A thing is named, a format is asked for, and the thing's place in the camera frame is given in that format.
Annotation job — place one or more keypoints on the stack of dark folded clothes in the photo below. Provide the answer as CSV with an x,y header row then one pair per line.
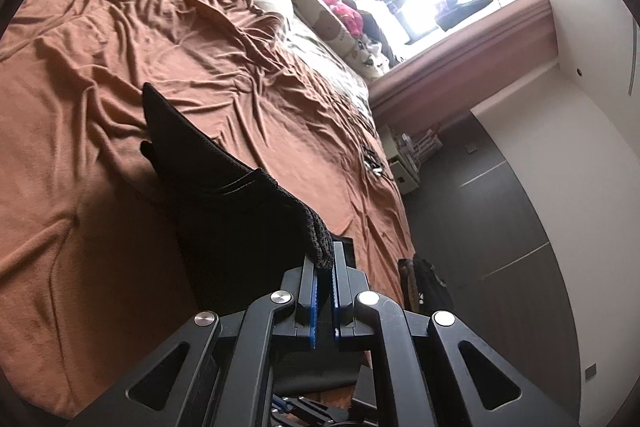
x,y
430,287

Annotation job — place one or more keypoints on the white nightstand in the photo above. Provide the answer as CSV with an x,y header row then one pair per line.
x,y
405,174

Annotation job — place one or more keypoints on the small black white cloth item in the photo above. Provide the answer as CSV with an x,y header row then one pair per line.
x,y
372,161

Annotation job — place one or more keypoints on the patterned window seat cushion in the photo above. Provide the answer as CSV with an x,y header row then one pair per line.
x,y
340,42

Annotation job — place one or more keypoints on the dark hanging garment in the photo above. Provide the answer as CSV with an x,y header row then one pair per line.
x,y
452,18

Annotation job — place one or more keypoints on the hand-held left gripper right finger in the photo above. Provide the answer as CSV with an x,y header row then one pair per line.
x,y
336,307

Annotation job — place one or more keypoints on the pink plush toy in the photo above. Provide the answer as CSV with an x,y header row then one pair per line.
x,y
342,9

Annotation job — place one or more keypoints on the black t-shirt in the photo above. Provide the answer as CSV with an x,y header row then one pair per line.
x,y
225,207

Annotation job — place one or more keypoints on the dark grey wardrobe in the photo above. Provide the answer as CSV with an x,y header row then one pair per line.
x,y
500,232

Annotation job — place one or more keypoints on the pink curtain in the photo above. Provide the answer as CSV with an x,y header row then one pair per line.
x,y
450,67

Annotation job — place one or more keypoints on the brown blanket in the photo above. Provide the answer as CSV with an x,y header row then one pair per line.
x,y
100,82

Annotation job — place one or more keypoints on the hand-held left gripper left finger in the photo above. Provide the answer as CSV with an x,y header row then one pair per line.
x,y
314,302

